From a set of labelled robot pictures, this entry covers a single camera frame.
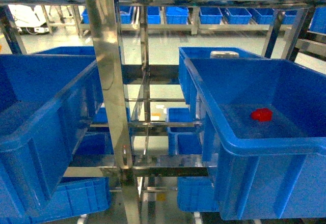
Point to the red toy block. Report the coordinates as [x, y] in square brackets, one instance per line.
[262, 115]

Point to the white object in rear bin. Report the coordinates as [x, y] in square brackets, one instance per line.
[223, 54]

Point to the blue bin under target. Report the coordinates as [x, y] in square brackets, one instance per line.
[196, 194]

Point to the large blue plastic bin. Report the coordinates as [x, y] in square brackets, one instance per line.
[261, 170]

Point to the blue bin on left shelf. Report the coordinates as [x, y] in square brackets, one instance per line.
[48, 103]

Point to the blue bin lower left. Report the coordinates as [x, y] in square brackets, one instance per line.
[76, 197]

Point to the steel rack upright post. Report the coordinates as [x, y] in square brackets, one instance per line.
[105, 28]

